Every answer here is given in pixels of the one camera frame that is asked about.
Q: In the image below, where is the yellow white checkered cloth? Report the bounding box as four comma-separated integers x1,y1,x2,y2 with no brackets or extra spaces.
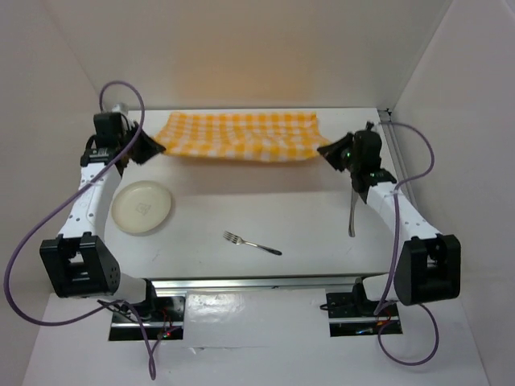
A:
154,111,329,162

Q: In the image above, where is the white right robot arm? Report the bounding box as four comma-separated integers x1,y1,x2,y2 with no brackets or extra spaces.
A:
317,123,461,315

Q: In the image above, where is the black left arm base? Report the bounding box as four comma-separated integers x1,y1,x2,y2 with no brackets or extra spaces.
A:
107,280,186,343

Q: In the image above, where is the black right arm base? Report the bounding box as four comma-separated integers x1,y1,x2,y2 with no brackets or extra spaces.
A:
319,277,402,337

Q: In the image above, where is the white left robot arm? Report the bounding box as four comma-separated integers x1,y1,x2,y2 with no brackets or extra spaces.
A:
39,104,164,321

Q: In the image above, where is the silver table knife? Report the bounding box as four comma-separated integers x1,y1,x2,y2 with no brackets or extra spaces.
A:
348,190,359,237

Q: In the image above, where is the cream round plate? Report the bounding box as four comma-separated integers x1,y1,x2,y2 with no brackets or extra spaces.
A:
111,180,174,235

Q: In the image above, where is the silver fork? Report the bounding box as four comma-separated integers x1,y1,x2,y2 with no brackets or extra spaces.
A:
223,231,282,256

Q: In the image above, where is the white front cover board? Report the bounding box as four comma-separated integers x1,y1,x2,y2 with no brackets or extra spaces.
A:
23,289,488,385

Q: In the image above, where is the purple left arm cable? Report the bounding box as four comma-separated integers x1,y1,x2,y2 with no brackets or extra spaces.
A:
2,80,178,380

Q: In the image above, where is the aluminium right side rail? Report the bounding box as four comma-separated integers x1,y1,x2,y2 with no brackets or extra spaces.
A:
377,107,419,202

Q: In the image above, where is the aluminium rail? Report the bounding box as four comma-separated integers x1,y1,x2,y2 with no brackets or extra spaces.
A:
149,273,382,296
377,107,419,202

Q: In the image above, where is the aluminium front rail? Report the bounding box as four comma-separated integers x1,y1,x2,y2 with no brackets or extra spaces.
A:
149,273,382,296

